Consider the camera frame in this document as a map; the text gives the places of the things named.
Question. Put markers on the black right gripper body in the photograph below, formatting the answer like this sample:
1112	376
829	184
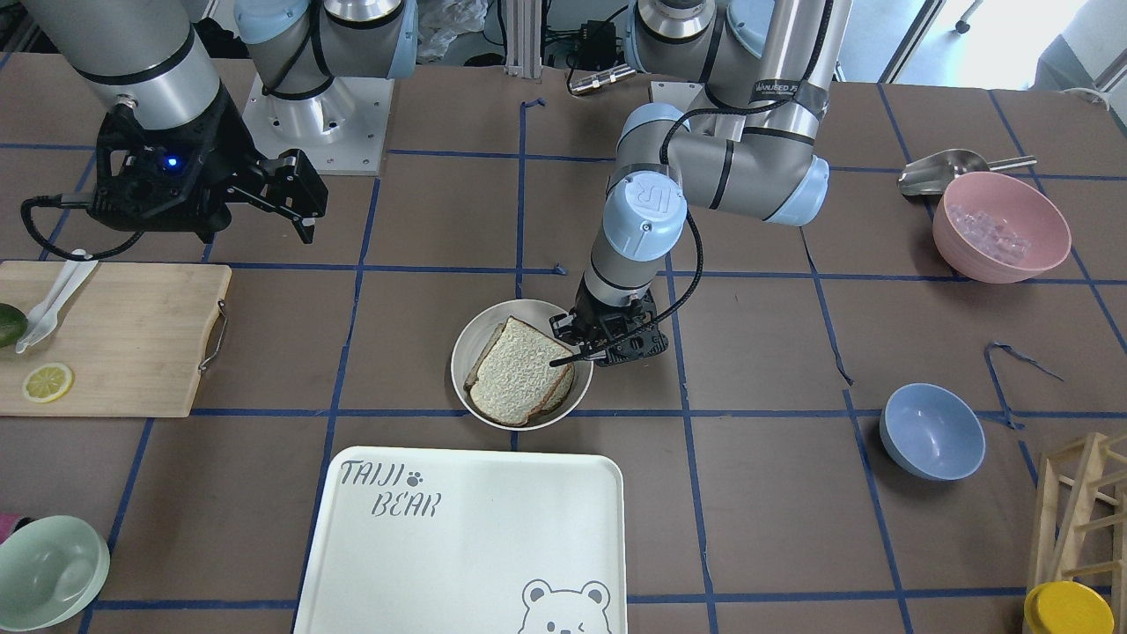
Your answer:
223	146

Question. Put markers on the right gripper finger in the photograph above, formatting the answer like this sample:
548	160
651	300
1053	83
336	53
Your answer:
300	214
298	186

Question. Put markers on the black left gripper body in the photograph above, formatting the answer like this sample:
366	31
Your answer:
595	315

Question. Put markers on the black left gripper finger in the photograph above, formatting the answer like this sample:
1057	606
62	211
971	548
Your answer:
572	330

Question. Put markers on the bread slice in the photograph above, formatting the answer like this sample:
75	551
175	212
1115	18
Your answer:
511	386
514	333

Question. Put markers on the cream round plate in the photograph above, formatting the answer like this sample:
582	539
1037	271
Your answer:
477	333

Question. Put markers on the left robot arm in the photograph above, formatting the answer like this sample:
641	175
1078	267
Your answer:
745	145

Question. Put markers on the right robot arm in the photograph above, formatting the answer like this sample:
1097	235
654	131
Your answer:
151	51

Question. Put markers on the bread slice under egg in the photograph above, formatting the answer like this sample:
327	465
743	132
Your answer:
511	386

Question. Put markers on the wooden cutting board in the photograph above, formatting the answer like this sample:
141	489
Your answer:
134	334

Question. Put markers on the white plastic fork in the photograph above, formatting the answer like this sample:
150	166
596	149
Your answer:
48	308

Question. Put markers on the lemon slice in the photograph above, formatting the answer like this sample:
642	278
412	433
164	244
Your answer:
48	383

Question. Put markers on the cream bear tray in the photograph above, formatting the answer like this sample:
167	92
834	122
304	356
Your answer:
416	540

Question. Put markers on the blue bowl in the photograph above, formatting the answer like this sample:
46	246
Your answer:
932	433

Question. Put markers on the metal scoop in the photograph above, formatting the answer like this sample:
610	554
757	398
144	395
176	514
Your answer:
931	175

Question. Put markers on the pink cloth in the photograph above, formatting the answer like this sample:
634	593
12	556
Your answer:
10	523

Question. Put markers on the pink bowl with ice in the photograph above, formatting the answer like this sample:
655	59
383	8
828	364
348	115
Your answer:
998	230

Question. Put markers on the green bowl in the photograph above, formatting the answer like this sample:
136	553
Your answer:
50	570

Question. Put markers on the wooden dish rack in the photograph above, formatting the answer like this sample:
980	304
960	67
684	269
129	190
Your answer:
1080	491

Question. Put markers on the yellow cup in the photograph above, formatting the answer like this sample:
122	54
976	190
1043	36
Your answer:
1065	606

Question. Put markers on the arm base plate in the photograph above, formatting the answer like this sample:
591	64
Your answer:
342	131
679	95

